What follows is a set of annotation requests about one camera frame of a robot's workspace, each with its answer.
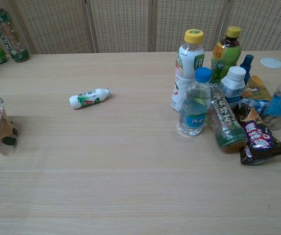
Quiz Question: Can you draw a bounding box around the orange snack pack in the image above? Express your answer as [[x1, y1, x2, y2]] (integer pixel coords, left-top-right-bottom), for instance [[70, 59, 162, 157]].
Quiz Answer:
[[240, 75, 273, 106]]

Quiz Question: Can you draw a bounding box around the small white bottle white cap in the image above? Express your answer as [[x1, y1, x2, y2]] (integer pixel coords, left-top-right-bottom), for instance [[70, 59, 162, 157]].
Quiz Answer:
[[220, 66, 247, 108]]

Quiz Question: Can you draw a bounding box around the jasmine tea bottle green label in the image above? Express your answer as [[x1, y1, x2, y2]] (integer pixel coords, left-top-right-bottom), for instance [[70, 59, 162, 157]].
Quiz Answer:
[[208, 83, 249, 154]]

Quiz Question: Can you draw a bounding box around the woven folding screen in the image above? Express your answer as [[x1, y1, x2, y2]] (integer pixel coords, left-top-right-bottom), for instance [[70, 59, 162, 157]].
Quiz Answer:
[[0, 0, 281, 55]]

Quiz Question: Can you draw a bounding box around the white table grommet cover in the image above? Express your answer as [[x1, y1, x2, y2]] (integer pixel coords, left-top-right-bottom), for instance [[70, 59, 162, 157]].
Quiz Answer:
[[260, 57, 281, 69]]

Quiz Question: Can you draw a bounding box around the water bottle blue cap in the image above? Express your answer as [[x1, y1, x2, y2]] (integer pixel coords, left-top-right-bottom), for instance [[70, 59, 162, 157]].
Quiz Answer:
[[178, 67, 212, 137]]

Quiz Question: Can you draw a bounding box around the white green-label bottle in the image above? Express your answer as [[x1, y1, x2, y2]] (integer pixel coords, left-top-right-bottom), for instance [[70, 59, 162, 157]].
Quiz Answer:
[[69, 87, 111, 110]]

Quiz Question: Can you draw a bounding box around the white drink bottle yellow cap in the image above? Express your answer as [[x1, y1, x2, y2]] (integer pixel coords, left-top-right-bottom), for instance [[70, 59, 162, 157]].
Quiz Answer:
[[171, 28, 206, 113]]

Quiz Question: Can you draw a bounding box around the jasmine tea bottle white cap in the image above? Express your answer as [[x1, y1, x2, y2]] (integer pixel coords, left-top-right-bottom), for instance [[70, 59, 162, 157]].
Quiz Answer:
[[0, 0, 30, 63]]

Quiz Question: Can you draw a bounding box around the small blue bottle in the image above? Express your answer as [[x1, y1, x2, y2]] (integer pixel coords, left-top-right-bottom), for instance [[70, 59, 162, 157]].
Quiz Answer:
[[239, 54, 255, 84]]

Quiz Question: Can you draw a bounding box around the dark chocolate snack bag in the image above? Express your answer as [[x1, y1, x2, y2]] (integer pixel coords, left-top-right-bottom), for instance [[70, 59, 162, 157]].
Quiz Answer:
[[235, 99, 281, 166]]

